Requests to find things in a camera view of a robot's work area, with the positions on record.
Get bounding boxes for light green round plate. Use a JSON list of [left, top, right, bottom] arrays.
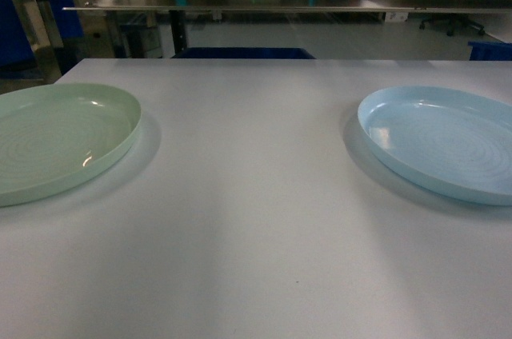
[[1, 83, 142, 206]]

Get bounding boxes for light blue round plate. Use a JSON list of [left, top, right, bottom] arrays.
[[357, 86, 511, 206]]

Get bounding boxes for blue bin at right edge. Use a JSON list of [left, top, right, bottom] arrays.
[[468, 42, 512, 61]]

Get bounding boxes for black office chair base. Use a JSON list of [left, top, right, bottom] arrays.
[[418, 14, 486, 37]]

